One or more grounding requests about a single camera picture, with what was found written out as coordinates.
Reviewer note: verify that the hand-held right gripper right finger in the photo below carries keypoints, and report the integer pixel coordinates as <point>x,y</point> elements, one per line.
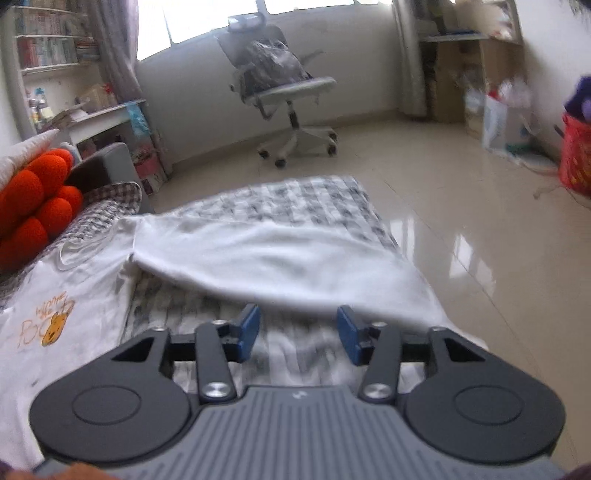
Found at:
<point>349,334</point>

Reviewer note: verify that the white office chair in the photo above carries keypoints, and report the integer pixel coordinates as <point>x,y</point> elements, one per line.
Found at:
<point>291,87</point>

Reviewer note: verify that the curtain beside bookshelf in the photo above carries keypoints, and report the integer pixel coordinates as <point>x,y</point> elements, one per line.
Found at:
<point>117,50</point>

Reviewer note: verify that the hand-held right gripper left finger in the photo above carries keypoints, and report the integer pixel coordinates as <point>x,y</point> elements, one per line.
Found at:
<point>249,332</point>

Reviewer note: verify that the grey puffy quilt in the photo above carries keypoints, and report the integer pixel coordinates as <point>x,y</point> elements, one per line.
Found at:
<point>314,198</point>

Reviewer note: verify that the white bookshelf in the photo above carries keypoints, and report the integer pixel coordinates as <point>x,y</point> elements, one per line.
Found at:
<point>14,83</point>

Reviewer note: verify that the plastic wrapped grey bundle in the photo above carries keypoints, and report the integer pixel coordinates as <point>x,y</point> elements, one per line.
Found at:
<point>272,64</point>

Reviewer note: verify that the blue printed box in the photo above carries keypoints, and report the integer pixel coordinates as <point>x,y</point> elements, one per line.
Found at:
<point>138,120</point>

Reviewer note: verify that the row of books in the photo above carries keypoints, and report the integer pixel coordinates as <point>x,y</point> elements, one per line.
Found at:
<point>46,50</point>

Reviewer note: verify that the light grey pillow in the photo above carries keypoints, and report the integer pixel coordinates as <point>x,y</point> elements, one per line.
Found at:
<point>23,154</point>

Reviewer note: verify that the wooden shelf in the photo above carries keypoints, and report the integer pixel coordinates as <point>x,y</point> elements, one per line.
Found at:
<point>461,60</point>

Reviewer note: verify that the red basket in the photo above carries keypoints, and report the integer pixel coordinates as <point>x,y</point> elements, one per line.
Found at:
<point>577,157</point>

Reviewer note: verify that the purple plush toy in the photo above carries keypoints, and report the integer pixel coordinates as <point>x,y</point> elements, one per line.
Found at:
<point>579,99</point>

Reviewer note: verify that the grey sofa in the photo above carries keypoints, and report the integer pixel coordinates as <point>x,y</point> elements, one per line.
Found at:
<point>106,166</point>

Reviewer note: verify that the pink printed box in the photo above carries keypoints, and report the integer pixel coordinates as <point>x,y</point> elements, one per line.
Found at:
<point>150,166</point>

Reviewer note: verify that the white desk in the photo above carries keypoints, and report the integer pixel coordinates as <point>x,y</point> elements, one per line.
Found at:
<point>99,120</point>

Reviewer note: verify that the white bear print t-shirt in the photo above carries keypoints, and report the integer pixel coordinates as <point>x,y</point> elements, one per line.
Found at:
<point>254,258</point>

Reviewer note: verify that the curtain beside wooden shelf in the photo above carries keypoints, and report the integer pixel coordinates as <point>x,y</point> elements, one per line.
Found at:
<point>411,60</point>

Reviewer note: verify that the white paper bag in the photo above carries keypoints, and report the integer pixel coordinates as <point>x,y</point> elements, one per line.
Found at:
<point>505,122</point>

